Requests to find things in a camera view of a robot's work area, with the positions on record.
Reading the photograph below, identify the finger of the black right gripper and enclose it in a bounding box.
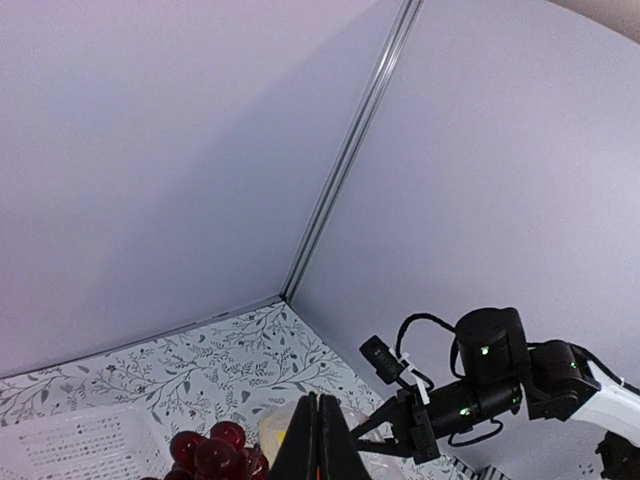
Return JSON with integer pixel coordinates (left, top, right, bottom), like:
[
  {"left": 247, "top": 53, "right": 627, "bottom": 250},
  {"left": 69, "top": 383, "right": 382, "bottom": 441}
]
[{"left": 351, "top": 394, "right": 414, "bottom": 458}]

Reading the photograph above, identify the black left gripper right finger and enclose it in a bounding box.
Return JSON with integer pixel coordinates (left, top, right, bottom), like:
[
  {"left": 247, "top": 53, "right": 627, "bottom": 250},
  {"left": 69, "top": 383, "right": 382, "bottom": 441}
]
[{"left": 317, "top": 395, "right": 372, "bottom": 480}]

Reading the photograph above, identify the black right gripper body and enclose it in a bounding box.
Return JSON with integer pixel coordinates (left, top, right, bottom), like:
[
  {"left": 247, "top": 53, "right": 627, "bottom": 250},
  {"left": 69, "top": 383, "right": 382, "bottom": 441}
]
[{"left": 397, "top": 382, "right": 522, "bottom": 463}]

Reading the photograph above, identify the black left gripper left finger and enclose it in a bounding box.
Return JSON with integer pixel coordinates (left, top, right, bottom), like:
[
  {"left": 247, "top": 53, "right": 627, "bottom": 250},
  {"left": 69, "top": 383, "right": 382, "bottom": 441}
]
[{"left": 267, "top": 393, "right": 320, "bottom": 480}]

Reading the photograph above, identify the clear zip top bag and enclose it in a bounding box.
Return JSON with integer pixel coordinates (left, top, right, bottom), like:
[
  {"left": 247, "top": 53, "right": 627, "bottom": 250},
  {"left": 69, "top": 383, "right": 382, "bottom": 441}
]
[{"left": 249, "top": 402, "right": 416, "bottom": 480}]

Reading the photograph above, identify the dark red grape bunch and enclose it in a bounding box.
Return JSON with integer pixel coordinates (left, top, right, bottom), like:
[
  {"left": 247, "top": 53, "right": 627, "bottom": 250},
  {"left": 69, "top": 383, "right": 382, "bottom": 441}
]
[{"left": 164, "top": 421, "right": 270, "bottom": 480}]

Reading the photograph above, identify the white perforated plastic basket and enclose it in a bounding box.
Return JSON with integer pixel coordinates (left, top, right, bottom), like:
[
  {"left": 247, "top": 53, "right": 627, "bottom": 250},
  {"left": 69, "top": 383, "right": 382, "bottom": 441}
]
[{"left": 1, "top": 405, "right": 173, "bottom": 479}]

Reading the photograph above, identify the yellow toy mango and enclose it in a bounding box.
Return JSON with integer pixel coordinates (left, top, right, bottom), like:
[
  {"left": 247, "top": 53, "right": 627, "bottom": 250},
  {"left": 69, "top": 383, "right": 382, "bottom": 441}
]
[{"left": 259, "top": 403, "right": 296, "bottom": 463}]

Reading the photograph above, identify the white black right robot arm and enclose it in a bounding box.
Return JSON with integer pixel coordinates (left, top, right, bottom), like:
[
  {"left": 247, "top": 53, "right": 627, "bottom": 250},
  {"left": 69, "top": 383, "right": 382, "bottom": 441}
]
[{"left": 351, "top": 337, "right": 639, "bottom": 479}]

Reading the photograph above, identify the floral patterned table mat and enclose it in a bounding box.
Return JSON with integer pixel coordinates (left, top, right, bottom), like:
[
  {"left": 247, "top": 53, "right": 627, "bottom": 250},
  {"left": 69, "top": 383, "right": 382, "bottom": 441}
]
[{"left": 0, "top": 299, "right": 481, "bottom": 480}]

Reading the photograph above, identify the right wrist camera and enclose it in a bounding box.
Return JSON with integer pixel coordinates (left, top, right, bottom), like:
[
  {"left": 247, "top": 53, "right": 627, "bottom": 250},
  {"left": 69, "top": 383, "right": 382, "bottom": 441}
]
[{"left": 358, "top": 305, "right": 531, "bottom": 406}]

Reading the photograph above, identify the right aluminium corner post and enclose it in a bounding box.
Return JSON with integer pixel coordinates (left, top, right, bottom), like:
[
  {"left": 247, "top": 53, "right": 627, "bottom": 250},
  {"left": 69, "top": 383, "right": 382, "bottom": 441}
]
[{"left": 279, "top": 0, "right": 424, "bottom": 304}]

